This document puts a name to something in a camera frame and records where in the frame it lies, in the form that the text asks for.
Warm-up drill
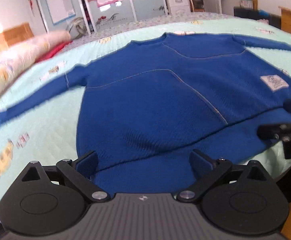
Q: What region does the blue knit sweater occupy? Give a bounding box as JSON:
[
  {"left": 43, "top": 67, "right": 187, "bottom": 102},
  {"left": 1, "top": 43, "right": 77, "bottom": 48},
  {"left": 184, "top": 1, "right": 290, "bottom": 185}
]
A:
[{"left": 0, "top": 33, "right": 291, "bottom": 194}]

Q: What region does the mint bee-print quilt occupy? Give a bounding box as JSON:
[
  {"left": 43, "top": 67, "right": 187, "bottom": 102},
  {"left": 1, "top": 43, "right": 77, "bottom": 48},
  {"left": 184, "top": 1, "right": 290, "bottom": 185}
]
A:
[{"left": 0, "top": 18, "right": 291, "bottom": 199}]

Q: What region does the red pillow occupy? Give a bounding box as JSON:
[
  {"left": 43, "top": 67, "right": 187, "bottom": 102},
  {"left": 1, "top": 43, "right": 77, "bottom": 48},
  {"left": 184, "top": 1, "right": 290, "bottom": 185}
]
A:
[{"left": 35, "top": 41, "right": 72, "bottom": 63}]

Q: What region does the black sofa chair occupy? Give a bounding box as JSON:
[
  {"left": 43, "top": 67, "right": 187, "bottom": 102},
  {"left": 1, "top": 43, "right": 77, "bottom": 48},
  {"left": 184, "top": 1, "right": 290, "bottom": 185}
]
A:
[{"left": 233, "top": 7, "right": 282, "bottom": 29}]

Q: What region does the rolled floral duvet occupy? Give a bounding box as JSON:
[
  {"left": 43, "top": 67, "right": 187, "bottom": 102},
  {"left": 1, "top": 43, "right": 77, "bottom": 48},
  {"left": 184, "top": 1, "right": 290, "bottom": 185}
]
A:
[{"left": 0, "top": 30, "right": 71, "bottom": 96}]

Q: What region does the green white box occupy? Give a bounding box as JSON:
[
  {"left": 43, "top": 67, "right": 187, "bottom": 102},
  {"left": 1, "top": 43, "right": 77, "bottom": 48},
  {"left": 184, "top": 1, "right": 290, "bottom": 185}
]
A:
[{"left": 240, "top": 0, "right": 254, "bottom": 9}]

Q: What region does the white electric fan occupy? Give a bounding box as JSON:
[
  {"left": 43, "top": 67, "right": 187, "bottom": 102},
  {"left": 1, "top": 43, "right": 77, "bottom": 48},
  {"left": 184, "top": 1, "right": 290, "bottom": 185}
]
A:
[{"left": 66, "top": 17, "right": 88, "bottom": 40}]

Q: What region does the wooden headboard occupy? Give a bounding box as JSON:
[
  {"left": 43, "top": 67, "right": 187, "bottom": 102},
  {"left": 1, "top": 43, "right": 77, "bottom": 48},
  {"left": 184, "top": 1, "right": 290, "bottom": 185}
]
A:
[{"left": 0, "top": 23, "right": 34, "bottom": 52}]

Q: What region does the white drawer cabinet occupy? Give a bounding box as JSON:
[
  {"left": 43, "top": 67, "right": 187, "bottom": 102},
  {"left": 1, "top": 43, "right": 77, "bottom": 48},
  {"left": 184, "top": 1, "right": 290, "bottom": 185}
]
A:
[{"left": 167, "top": 0, "right": 191, "bottom": 15}]

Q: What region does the sliding glass wardrobe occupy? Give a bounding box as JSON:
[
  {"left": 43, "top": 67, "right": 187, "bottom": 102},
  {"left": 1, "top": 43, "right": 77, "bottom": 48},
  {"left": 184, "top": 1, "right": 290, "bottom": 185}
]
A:
[{"left": 37, "top": 0, "right": 167, "bottom": 35}]

